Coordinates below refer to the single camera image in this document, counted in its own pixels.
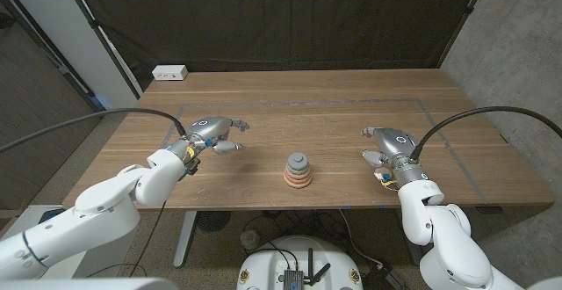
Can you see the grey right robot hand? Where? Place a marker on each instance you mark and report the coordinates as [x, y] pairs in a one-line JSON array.
[[395, 142]]

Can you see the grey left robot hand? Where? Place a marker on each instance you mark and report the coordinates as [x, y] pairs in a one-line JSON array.
[[211, 128]]

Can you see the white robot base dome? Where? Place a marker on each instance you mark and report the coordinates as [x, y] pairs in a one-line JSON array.
[[268, 263]]

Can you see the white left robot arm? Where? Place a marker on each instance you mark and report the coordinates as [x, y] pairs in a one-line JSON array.
[[88, 219]]

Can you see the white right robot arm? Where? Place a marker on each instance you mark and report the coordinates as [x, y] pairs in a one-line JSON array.
[[448, 237]]

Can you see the white power strip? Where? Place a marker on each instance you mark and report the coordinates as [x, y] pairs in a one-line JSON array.
[[169, 72]]

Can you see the black round floor fan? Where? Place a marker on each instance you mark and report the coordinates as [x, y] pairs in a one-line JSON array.
[[213, 220]]

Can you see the white table leg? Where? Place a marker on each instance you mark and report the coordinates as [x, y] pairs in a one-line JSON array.
[[184, 237]]

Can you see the grey round floor object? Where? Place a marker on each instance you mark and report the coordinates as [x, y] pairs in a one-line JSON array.
[[250, 239]]

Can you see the black backdrop curtain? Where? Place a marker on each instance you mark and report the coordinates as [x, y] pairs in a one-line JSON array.
[[281, 17]]

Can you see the black power adapter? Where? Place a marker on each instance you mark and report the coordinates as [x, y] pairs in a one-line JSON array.
[[379, 277]]

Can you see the black backdrop stand pole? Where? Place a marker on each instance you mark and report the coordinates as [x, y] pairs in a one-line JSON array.
[[465, 17], [101, 39]]

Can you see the radio box with black antennas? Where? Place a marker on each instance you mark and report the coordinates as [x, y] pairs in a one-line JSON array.
[[293, 277]]

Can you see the blue foot pedal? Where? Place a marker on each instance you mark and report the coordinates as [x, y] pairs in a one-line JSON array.
[[52, 214]]

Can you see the white robot torso edge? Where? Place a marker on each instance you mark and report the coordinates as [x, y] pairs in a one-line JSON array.
[[88, 284]]

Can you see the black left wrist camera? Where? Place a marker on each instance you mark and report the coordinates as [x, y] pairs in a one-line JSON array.
[[193, 166]]

